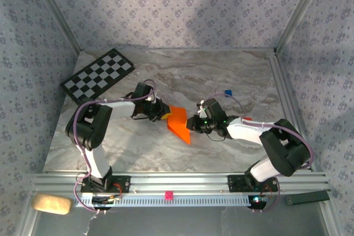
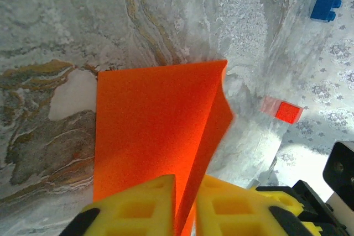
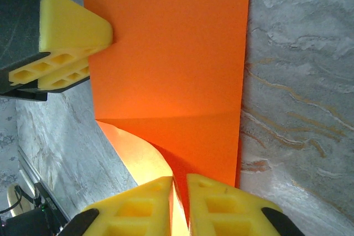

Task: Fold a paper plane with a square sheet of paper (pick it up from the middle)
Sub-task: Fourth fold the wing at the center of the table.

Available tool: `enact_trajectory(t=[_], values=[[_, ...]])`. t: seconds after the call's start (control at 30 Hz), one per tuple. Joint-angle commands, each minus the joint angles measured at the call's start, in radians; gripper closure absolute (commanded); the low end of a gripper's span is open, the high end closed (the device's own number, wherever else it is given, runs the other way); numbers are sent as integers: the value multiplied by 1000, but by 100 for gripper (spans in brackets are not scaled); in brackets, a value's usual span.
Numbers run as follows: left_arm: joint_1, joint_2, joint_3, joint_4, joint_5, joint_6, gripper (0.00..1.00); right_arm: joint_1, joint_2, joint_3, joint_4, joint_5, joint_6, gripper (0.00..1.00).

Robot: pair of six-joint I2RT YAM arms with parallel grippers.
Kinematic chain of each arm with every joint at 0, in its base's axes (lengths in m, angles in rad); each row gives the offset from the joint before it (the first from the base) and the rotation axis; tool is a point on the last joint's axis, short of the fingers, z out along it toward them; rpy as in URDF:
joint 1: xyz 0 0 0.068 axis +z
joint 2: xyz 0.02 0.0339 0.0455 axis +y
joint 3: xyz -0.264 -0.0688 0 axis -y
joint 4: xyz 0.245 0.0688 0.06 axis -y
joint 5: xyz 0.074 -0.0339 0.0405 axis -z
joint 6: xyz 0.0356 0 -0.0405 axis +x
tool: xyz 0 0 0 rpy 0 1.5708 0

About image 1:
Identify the aluminium frame post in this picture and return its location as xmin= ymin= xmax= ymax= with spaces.
xmin=275 ymin=0 xmax=330 ymax=54
xmin=27 ymin=0 xmax=81 ymax=54

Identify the white slotted cable duct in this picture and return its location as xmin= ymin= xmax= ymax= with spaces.
xmin=73 ymin=195 xmax=257 ymax=208

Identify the black white checkerboard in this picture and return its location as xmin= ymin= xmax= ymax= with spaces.
xmin=60 ymin=48 xmax=136 ymax=109

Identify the black left controller board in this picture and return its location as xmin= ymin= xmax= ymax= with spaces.
xmin=91 ymin=196 xmax=114 ymax=209

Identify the orange paper sheet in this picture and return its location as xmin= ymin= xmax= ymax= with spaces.
xmin=166 ymin=105 xmax=192 ymax=145

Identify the short aluminium frame rail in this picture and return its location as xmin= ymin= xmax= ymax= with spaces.
xmin=317 ymin=200 xmax=346 ymax=236
xmin=15 ymin=201 xmax=38 ymax=236

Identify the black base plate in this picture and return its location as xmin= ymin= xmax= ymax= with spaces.
xmin=80 ymin=175 xmax=131 ymax=194
xmin=227 ymin=174 xmax=279 ymax=193

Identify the thin black left gripper cable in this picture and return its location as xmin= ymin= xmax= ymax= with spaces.
xmin=130 ymin=113 xmax=154 ymax=122

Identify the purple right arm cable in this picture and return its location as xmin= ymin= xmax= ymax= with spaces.
xmin=204 ymin=93 xmax=315 ymax=214

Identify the black controller board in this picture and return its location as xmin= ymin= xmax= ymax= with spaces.
xmin=91 ymin=196 xmax=114 ymax=209
xmin=247 ymin=195 xmax=268 ymax=209

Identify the beige sponge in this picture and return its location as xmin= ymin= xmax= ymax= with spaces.
xmin=31 ymin=193 xmax=74 ymax=216

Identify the long aluminium base rail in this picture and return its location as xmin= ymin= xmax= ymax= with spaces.
xmin=27 ymin=171 xmax=331 ymax=196

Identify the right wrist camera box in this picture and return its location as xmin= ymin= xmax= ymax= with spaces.
xmin=196 ymin=97 xmax=227 ymax=120

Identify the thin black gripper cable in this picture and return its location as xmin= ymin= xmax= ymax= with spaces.
xmin=130 ymin=113 xmax=154 ymax=122
xmin=206 ymin=132 xmax=226 ymax=142

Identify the black right controller board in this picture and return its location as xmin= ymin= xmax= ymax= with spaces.
xmin=247 ymin=195 xmax=268 ymax=209

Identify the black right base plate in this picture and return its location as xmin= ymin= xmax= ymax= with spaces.
xmin=227 ymin=174 xmax=279 ymax=193

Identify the flat black bar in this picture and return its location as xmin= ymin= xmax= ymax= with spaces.
xmin=285 ymin=190 xmax=331 ymax=206

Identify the thin black right gripper cable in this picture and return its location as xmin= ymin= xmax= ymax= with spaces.
xmin=206 ymin=132 xmax=226 ymax=142

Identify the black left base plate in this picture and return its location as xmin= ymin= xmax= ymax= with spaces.
xmin=80 ymin=175 xmax=131 ymax=194

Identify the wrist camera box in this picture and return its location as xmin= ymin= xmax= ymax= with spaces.
xmin=134 ymin=82 xmax=155 ymax=103
xmin=196 ymin=97 xmax=227 ymax=120

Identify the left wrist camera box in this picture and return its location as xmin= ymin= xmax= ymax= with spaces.
xmin=134 ymin=82 xmax=155 ymax=103

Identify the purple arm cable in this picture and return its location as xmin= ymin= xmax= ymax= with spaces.
xmin=204 ymin=93 xmax=315 ymax=214
xmin=72 ymin=78 xmax=158 ymax=214

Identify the aluminium side rail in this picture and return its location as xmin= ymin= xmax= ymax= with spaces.
xmin=267 ymin=49 xmax=305 ymax=132

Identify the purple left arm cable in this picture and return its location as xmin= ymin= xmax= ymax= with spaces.
xmin=72 ymin=78 xmax=158 ymax=214

